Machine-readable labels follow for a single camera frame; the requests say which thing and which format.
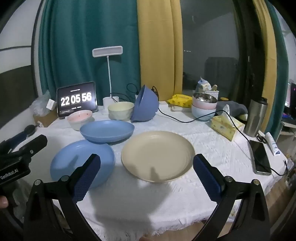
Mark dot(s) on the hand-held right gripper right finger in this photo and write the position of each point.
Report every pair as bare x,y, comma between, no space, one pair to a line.
204,176

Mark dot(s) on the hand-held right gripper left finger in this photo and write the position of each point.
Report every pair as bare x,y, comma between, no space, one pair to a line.
89,176

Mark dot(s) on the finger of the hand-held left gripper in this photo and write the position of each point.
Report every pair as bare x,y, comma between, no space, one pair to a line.
18,138
34,141

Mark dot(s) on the blue plate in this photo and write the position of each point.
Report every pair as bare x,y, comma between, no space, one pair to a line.
69,162
106,131

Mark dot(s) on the beige plate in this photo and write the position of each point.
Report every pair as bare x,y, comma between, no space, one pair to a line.
157,155

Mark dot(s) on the pink and white bowl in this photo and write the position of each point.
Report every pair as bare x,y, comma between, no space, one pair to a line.
79,115

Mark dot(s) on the pale green bowl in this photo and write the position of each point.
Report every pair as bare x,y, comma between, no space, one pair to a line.
120,112

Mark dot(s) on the large blue bowl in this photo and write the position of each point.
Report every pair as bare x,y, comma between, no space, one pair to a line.
144,109

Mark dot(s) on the person's left hand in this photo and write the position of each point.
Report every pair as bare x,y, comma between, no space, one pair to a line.
3,202

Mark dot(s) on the cardboard box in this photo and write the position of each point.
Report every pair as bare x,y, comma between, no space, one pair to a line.
44,120

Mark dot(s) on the clear plastic bag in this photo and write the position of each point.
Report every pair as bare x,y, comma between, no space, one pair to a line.
40,103

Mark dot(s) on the small white box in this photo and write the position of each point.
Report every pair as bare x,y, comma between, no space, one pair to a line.
50,104

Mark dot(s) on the yellow tissue box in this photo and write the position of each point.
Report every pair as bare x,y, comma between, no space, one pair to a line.
226,128

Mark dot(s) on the black smartphone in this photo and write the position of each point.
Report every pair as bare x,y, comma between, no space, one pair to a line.
260,157

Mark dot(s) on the tablet with clock display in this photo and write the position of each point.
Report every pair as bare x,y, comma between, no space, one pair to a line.
76,98

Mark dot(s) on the black scissors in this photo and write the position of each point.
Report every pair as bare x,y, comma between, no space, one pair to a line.
261,138

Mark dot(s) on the white flat packet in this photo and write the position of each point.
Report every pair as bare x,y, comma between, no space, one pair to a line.
181,108

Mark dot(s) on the white tube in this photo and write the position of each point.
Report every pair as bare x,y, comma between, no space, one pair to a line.
272,144

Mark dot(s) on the grey cloth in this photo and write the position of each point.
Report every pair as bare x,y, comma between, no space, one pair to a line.
235,107

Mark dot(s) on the steel tumbler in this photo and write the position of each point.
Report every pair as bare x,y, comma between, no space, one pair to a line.
255,118

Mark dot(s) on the metal bowl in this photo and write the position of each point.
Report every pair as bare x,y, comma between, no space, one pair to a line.
204,97

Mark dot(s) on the small yellow lid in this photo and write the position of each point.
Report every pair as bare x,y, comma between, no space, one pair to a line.
223,99

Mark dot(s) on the yellow wipes packet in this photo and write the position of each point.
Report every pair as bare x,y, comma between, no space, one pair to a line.
180,99

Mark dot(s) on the white perforated basket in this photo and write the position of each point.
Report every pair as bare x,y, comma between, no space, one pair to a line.
215,93

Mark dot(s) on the blue and white packet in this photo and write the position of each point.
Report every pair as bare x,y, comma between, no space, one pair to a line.
203,84

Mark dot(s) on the white side desk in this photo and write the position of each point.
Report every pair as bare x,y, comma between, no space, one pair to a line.
289,132

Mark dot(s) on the wide teal curtain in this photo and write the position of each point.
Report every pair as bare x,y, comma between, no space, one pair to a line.
81,46

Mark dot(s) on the white desk lamp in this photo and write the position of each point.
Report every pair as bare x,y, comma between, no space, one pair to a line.
107,51

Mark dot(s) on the computer monitor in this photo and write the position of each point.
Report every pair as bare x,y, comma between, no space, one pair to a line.
291,95

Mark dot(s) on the glass sliding door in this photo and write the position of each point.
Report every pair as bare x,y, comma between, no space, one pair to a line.
208,46

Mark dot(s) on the wide yellow curtain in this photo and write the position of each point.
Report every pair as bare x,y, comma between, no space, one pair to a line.
159,46

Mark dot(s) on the narrow teal curtain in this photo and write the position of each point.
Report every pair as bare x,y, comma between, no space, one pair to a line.
281,58

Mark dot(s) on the narrow yellow curtain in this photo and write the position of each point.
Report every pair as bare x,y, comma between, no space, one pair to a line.
268,46

